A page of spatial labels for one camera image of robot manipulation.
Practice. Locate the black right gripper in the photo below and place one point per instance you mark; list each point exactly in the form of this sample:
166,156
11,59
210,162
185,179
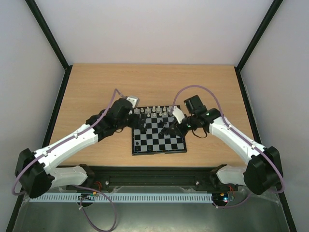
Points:
176,126

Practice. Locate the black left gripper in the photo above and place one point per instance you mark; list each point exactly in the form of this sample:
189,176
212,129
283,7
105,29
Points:
134,123

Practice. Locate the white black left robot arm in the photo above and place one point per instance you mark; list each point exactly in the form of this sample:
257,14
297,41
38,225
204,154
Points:
72,145

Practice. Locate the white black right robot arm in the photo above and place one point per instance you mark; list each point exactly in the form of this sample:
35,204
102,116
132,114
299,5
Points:
236,145

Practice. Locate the black and grey chessboard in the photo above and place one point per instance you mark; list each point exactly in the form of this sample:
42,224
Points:
157,117

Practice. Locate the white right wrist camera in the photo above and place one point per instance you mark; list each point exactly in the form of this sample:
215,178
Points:
177,114

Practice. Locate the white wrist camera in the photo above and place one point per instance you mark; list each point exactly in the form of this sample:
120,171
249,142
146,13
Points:
133,100
177,114

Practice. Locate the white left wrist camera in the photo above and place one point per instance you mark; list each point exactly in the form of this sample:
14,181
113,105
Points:
133,100

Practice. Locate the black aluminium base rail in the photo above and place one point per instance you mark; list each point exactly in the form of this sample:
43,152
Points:
106,178

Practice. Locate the grey slotted cable duct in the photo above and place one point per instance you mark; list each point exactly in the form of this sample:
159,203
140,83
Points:
125,198

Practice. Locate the black left frame post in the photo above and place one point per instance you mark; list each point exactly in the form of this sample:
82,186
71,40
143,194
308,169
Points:
32,5

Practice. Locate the black frame post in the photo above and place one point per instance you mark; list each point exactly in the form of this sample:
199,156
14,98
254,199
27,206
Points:
259,33
32,5

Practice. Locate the black right frame post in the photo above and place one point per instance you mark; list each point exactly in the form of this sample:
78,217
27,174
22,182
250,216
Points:
259,33

